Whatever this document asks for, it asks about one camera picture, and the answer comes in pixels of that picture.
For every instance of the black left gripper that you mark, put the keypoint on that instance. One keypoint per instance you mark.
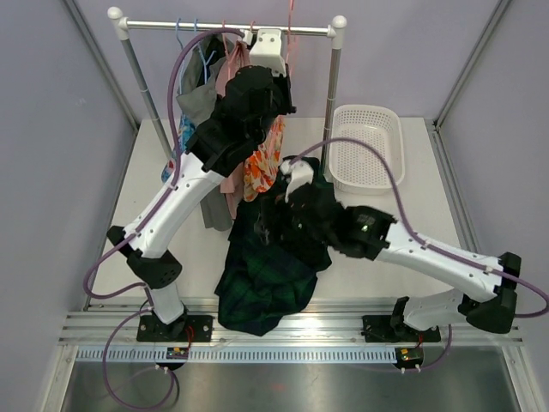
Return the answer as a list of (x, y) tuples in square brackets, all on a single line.
[(283, 84)]

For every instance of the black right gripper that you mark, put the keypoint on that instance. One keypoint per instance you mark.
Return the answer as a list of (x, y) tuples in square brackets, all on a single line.
[(267, 224)]

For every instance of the orange floral skirt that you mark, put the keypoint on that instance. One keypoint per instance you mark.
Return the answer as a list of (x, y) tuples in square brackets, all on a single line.
[(260, 169)]

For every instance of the dark green plaid skirt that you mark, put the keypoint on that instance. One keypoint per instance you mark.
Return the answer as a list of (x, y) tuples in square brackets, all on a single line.
[(262, 283)]

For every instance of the pink wire hanger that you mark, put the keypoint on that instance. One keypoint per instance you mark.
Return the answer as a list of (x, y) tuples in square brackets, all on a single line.
[(292, 41)]

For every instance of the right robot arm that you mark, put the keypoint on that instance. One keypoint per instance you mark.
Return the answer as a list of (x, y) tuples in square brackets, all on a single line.
[(482, 289)]

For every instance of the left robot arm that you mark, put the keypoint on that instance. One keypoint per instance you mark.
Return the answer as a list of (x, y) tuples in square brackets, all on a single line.
[(213, 152)]

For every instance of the pink pleated skirt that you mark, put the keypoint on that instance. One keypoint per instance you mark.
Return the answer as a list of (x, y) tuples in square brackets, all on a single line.
[(233, 186)]

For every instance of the grey skirt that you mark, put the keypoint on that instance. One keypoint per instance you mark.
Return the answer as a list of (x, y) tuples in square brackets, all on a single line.
[(197, 103)]

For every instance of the white perforated plastic basket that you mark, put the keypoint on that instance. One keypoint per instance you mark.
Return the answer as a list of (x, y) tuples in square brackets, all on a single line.
[(370, 159)]

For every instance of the blue floral garment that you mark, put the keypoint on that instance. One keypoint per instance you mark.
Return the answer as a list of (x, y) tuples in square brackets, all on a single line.
[(185, 131)]

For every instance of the silver clothes rack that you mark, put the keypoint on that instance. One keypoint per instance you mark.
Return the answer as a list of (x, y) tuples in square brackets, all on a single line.
[(122, 25)]

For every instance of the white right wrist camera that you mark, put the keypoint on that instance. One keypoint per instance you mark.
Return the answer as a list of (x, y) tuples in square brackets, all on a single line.
[(296, 173)]

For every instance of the blue wire hanger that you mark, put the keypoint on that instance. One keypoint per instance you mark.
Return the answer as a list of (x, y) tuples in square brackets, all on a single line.
[(206, 60), (183, 64)]

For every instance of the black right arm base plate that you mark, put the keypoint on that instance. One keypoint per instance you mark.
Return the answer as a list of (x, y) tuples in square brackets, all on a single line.
[(377, 328)]

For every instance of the white slotted cable duct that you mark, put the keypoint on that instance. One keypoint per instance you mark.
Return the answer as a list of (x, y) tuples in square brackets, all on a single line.
[(237, 355)]

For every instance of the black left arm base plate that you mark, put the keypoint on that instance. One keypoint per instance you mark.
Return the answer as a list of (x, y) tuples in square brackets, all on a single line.
[(190, 328)]

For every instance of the aluminium frame post left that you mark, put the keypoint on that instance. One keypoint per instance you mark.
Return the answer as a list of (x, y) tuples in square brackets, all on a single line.
[(93, 46)]

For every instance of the aluminium frame post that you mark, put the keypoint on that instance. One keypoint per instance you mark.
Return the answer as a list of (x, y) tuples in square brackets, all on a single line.
[(93, 46), (490, 28)]

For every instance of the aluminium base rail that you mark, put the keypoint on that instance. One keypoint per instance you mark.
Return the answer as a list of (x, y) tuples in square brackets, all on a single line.
[(322, 323)]

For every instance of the aluminium frame post right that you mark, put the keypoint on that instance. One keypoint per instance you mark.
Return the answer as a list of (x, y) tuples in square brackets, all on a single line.
[(490, 28)]

